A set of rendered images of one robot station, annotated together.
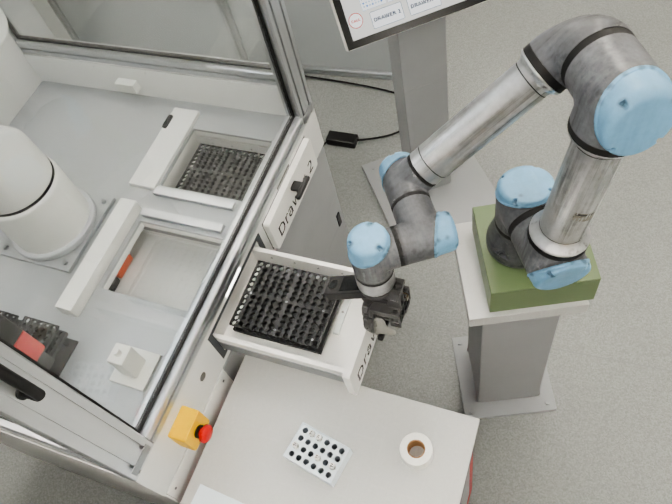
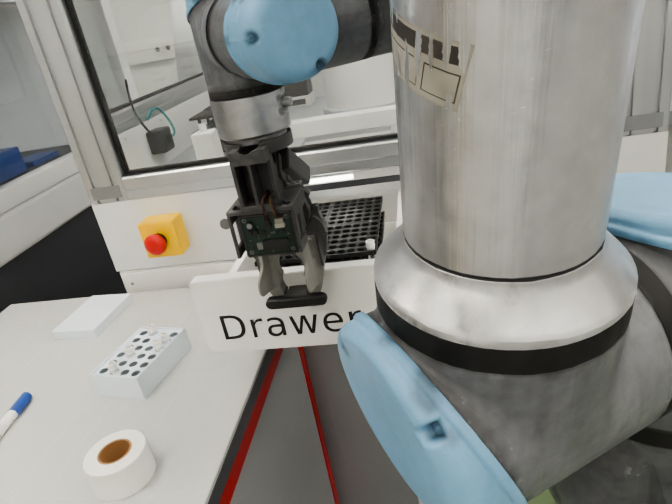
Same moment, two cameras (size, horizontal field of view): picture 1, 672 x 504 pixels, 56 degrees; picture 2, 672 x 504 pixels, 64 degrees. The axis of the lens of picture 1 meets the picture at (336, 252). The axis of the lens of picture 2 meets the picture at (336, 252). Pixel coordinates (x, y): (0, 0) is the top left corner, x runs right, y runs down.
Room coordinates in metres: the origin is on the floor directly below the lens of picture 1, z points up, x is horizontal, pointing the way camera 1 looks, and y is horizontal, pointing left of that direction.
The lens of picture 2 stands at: (0.43, -0.59, 1.22)
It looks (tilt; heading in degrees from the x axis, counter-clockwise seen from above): 24 degrees down; 66
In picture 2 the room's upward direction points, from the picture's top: 11 degrees counter-clockwise
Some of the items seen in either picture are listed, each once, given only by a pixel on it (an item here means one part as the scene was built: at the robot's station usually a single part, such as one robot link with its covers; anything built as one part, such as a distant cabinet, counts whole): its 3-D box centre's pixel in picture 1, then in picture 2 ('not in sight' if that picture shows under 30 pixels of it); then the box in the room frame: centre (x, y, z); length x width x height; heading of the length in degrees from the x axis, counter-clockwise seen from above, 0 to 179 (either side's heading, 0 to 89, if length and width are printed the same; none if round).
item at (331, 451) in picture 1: (318, 454); (143, 360); (0.42, 0.17, 0.78); 0.12 x 0.08 x 0.04; 44
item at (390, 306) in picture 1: (383, 296); (268, 192); (0.60, -0.06, 1.05); 0.09 x 0.08 x 0.12; 55
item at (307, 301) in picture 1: (289, 307); (328, 244); (0.75, 0.14, 0.87); 0.22 x 0.18 x 0.06; 55
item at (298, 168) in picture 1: (291, 192); not in sight; (1.07, 0.06, 0.87); 0.29 x 0.02 x 0.11; 145
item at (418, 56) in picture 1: (426, 106); not in sight; (1.55, -0.46, 0.51); 0.50 x 0.45 x 1.02; 3
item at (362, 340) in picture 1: (370, 327); (306, 306); (0.63, -0.02, 0.87); 0.29 x 0.02 x 0.11; 145
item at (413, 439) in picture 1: (416, 451); (120, 464); (0.36, -0.03, 0.78); 0.07 x 0.07 x 0.04
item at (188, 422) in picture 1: (190, 428); (163, 236); (0.53, 0.42, 0.88); 0.07 x 0.05 x 0.07; 145
